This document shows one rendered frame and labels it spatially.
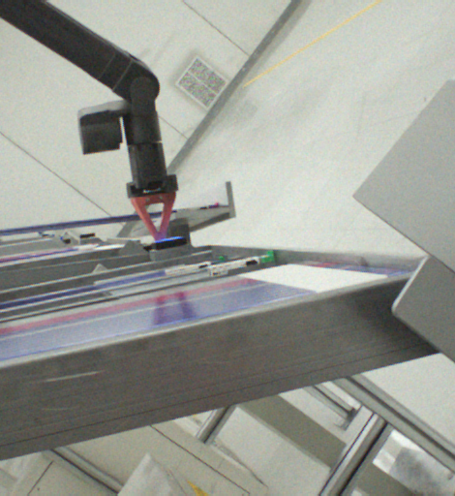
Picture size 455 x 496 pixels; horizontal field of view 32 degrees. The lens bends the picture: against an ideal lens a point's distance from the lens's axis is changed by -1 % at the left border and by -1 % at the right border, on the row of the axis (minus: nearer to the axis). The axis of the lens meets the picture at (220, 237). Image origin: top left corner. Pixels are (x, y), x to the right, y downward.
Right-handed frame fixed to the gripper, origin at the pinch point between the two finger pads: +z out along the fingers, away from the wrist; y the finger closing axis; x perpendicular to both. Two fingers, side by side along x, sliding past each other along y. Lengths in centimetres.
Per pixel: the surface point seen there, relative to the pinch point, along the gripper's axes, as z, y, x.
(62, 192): -28, -738, 40
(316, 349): 6, 72, -3
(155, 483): 34.0, 14.4, -9.1
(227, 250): 3.1, 13.8, 7.0
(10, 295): 4.9, 3.5, -24.3
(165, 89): -123, -738, 169
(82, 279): 4.4, 3.6, -13.4
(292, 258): 3.0, 41.2, 6.8
